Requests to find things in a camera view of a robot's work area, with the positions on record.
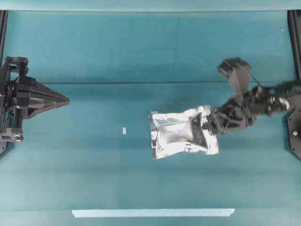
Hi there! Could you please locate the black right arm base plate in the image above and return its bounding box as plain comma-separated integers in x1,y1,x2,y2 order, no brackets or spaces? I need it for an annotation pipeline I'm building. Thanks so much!
286,109,301,160

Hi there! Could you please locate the black right frame rail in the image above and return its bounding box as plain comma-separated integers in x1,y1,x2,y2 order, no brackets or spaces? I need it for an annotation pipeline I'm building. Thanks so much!
287,9,301,79

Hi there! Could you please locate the silver zip bag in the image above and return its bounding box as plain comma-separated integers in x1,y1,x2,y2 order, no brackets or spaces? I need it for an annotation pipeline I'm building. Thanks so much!
149,105,219,160

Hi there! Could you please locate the black left frame rail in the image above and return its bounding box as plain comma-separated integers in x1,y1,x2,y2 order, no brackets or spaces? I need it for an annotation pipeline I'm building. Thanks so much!
0,10,8,65

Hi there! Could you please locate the black frame rail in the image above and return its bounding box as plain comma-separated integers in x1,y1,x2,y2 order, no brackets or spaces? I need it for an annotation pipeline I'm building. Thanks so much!
0,10,8,65
287,9,301,79

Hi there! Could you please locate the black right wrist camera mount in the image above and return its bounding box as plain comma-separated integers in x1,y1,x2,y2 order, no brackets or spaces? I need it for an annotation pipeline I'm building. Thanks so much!
218,57,251,95

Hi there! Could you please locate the long blue tape strip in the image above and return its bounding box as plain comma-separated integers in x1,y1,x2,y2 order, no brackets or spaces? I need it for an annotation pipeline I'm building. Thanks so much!
71,208,235,218

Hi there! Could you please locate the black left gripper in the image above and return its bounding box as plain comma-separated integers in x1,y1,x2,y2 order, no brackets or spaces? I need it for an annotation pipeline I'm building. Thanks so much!
0,75,70,118

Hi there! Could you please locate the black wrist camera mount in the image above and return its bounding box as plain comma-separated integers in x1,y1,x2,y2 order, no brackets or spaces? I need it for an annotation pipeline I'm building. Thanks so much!
0,56,29,78
218,57,251,95

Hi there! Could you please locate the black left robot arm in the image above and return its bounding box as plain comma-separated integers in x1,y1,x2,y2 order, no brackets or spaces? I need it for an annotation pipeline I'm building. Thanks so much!
0,76,70,143

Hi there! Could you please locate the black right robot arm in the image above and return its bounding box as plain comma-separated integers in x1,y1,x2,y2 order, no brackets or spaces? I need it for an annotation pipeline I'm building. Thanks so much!
201,80,301,135

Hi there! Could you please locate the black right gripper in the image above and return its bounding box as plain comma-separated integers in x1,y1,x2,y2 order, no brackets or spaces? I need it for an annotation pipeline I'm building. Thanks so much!
201,93,259,135

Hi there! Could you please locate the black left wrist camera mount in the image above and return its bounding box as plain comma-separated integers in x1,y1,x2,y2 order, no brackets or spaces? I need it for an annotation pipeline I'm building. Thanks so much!
0,56,29,78

